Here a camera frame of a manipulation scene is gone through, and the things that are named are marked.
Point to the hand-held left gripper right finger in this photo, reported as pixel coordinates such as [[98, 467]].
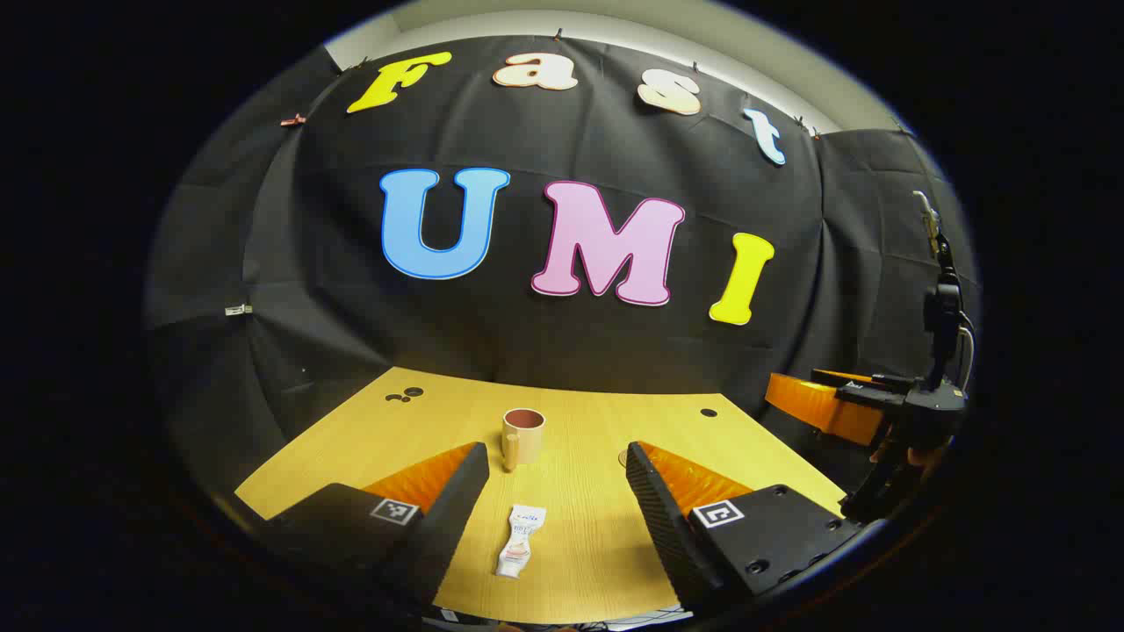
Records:
[[660, 513]]

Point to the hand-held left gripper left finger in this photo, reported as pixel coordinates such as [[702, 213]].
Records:
[[452, 513]]

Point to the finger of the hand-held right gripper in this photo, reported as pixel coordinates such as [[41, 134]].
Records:
[[821, 405]]

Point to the white toothpaste tube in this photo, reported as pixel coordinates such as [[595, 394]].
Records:
[[522, 540]]

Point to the beige cup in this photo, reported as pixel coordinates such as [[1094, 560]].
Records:
[[527, 439]]

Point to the wooden desktop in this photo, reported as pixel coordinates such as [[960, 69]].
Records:
[[580, 491]]

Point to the black backdrop cloth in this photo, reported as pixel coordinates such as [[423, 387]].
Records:
[[562, 333]]

